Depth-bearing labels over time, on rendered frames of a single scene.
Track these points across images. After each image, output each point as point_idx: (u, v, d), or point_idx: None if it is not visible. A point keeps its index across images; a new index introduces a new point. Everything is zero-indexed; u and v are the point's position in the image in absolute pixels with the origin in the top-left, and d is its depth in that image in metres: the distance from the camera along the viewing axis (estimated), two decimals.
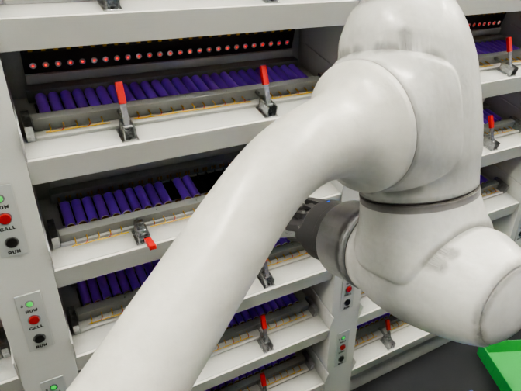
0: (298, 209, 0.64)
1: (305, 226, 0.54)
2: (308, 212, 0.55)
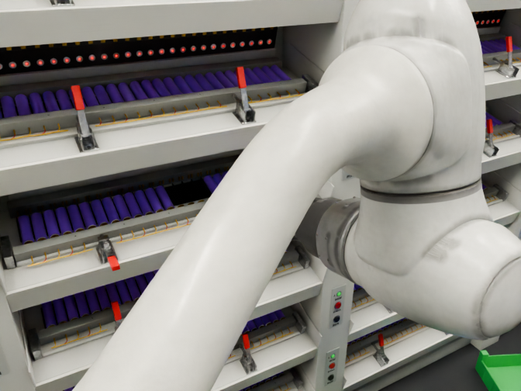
0: None
1: None
2: None
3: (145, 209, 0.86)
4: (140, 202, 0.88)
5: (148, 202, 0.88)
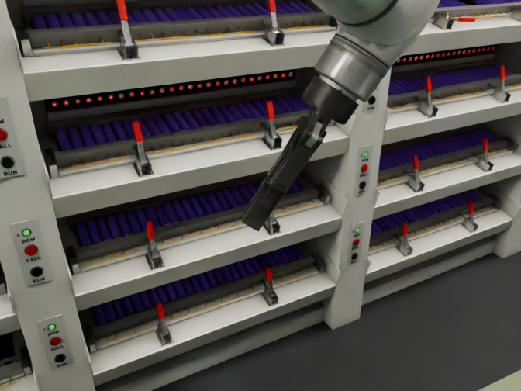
0: (289, 150, 0.70)
1: (320, 102, 0.63)
2: (308, 100, 0.64)
3: (451, 5, 1.11)
4: (443, 2, 1.12)
5: (449, 3, 1.13)
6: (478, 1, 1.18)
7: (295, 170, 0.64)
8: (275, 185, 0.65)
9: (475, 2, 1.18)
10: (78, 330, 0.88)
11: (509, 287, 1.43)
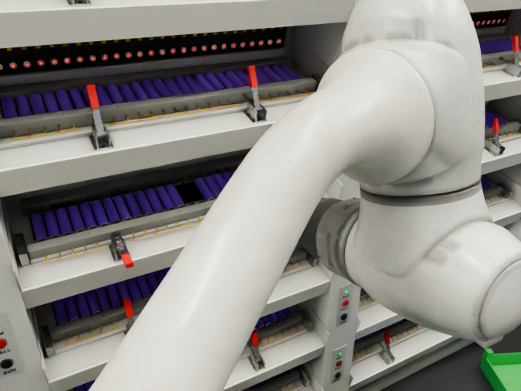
0: None
1: None
2: None
3: (156, 207, 0.87)
4: (151, 201, 0.89)
5: (159, 201, 0.89)
6: (212, 188, 0.94)
7: None
8: None
9: (209, 188, 0.94)
10: None
11: None
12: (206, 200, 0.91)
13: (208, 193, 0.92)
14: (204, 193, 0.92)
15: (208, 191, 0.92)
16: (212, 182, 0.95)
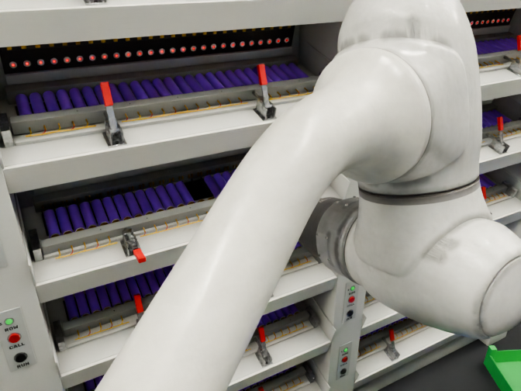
0: None
1: None
2: None
3: (167, 203, 0.88)
4: (161, 197, 0.90)
5: (169, 197, 0.90)
6: (220, 185, 0.95)
7: None
8: None
9: (218, 185, 0.96)
10: None
11: None
12: (215, 197, 0.93)
13: (217, 190, 0.93)
14: (213, 190, 0.93)
15: (217, 188, 0.94)
16: (221, 179, 0.96)
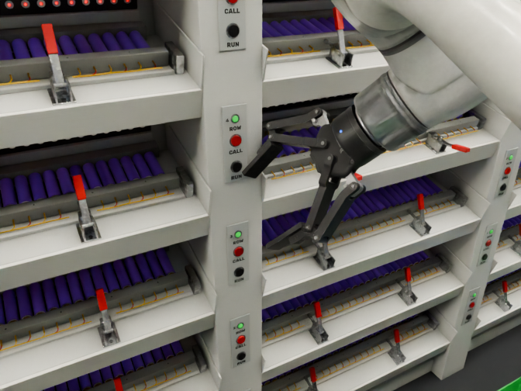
0: (298, 145, 0.68)
1: (360, 157, 0.60)
2: (346, 151, 0.60)
3: None
4: None
5: None
6: None
7: (339, 219, 0.63)
8: (320, 241, 0.63)
9: None
10: None
11: None
12: None
13: None
14: None
15: None
16: None
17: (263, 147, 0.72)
